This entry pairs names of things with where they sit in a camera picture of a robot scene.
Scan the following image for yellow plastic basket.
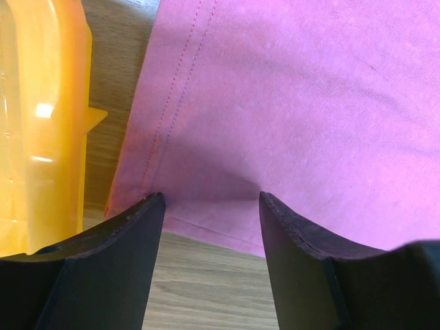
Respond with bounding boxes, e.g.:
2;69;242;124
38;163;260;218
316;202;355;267
1;1;106;256

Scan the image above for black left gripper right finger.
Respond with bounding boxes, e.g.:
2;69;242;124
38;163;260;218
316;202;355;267
259;192;439;329

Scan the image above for red t shirt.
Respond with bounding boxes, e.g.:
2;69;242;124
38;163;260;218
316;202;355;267
104;1;439;256

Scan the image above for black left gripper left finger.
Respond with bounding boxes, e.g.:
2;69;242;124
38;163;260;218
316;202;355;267
1;193;166;329

